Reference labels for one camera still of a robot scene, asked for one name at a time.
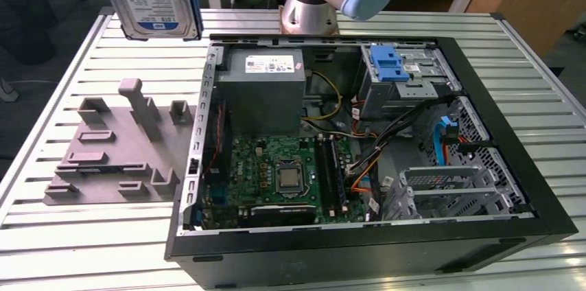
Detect red orange yellow power wire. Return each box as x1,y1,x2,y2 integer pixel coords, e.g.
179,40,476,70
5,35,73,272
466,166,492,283
446,135,494,154

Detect silver disk bay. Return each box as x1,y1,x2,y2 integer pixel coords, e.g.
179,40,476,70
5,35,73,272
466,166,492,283
381,165,527,222

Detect grey power supply unit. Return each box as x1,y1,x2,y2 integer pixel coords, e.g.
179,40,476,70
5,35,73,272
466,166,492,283
215,47,307,139

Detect green motherboard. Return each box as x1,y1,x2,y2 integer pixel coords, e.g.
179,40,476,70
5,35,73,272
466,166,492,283
200,135,371,229

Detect silver CPU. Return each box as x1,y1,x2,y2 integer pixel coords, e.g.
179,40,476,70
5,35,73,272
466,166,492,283
276,166,304,189

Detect black RAM slot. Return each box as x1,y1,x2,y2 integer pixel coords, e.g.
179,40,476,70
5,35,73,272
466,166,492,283
315,136,337,212

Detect black CPU socket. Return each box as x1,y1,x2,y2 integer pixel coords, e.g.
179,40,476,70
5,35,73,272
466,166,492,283
272,159,308,201

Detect black graphics card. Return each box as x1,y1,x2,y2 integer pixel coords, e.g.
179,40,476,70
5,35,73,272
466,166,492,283
237,203,317,227

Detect blue plastic drive latch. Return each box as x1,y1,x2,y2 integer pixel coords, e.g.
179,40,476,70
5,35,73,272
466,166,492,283
369,45,411,82

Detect silver optical drive cage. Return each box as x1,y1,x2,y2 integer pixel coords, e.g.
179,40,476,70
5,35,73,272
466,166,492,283
357,43,462,120

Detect black PC case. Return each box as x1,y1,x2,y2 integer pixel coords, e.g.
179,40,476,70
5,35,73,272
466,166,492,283
164,33,579,290

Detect grey parts rack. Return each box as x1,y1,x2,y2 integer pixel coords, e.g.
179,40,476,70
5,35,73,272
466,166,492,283
41,78,197,206

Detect grey stand foot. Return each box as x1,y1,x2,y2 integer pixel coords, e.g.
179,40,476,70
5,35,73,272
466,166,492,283
0,76,20,103

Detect yellow and black wires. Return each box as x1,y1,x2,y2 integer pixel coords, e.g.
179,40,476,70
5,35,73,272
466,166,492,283
301,70,344,122

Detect thin red wire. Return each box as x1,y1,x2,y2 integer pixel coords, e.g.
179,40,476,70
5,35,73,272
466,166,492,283
208,100,228,172

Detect black cable bundle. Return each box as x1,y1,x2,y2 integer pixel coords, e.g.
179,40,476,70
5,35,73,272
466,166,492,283
347,97,459,175

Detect orange flat wire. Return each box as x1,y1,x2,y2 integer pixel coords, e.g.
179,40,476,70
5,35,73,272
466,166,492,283
349,167,380,209

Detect blue flat data wire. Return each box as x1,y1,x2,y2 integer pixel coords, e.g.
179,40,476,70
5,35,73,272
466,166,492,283
430,115,459,168

